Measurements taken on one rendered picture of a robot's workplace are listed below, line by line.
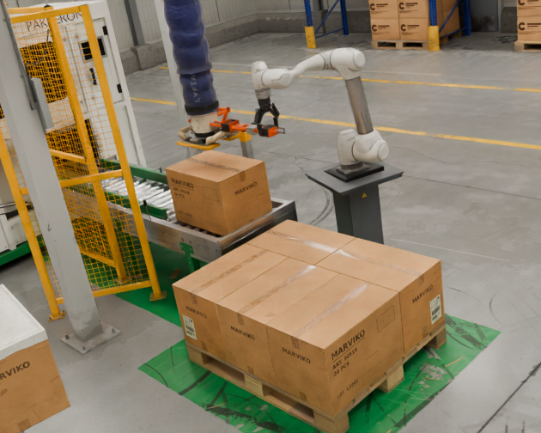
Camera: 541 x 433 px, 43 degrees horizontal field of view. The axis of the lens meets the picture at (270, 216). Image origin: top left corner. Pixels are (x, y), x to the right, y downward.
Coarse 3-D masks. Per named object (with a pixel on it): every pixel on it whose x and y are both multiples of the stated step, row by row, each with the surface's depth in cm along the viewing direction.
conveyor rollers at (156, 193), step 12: (108, 180) 603; (120, 180) 593; (144, 180) 586; (120, 192) 571; (144, 192) 557; (156, 192) 554; (168, 192) 550; (156, 204) 533; (168, 204) 530; (168, 216) 501; (192, 228) 481
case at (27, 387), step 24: (0, 288) 327; (0, 312) 305; (24, 312) 301; (0, 336) 285; (24, 336) 282; (0, 360) 276; (24, 360) 283; (48, 360) 289; (0, 384) 279; (24, 384) 285; (48, 384) 292; (0, 408) 282; (24, 408) 288; (48, 408) 294; (0, 432) 284
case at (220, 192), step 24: (168, 168) 474; (192, 168) 466; (216, 168) 459; (240, 168) 451; (264, 168) 459; (192, 192) 462; (216, 192) 441; (240, 192) 449; (264, 192) 464; (192, 216) 475; (216, 216) 452; (240, 216) 453
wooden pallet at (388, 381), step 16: (432, 336) 392; (192, 352) 421; (208, 352) 407; (208, 368) 414; (224, 368) 411; (400, 368) 374; (240, 384) 394; (256, 384) 381; (384, 384) 370; (272, 400) 376; (288, 400) 374; (352, 400) 351; (304, 416) 361; (320, 416) 347; (336, 416) 340; (336, 432) 343
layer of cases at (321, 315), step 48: (288, 240) 436; (336, 240) 425; (192, 288) 398; (240, 288) 389; (288, 288) 381; (336, 288) 372; (384, 288) 365; (432, 288) 382; (192, 336) 413; (240, 336) 373; (288, 336) 340; (336, 336) 331; (384, 336) 357; (288, 384) 357; (336, 384) 335
